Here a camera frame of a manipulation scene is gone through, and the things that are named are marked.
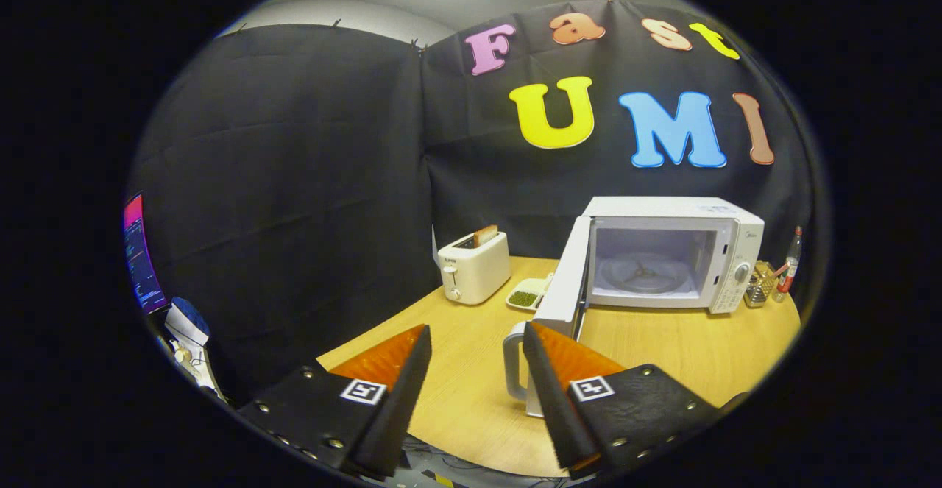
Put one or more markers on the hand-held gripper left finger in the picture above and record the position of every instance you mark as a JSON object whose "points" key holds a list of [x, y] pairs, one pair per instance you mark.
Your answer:
{"points": [[397, 407]]}

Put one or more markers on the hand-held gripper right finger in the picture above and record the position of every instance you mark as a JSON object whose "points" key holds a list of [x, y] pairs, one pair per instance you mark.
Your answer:
{"points": [[556, 407]]}

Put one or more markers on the white microwave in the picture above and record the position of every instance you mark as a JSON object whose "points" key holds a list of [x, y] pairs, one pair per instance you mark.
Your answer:
{"points": [[662, 208]]}

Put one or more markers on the white divided bean dish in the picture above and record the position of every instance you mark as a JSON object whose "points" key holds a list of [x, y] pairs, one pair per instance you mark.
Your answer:
{"points": [[524, 298]]}

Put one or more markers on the cream toaster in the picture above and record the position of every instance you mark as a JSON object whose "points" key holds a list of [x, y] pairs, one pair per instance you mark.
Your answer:
{"points": [[478, 271]]}

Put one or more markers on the glass turntable plate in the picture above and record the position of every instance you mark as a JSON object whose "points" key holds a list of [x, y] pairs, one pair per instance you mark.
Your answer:
{"points": [[662, 282]]}

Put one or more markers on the toast slice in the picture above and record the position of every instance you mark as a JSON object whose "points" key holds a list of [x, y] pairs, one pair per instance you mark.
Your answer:
{"points": [[486, 235]]}

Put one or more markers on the white and blue device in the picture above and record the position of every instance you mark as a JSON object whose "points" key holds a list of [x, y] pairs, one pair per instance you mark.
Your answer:
{"points": [[188, 326]]}

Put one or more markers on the red white striped straw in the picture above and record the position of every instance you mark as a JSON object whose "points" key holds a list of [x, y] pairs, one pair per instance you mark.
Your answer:
{"points": [[780, 270]]}

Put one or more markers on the clear plastic bottle red label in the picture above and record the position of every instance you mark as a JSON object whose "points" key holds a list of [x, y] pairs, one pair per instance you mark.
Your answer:
{"points": [[792, 252]]}

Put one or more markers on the computer monitor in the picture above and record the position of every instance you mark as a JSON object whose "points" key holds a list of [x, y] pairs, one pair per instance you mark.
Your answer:
{"points": [[141, 260]]}

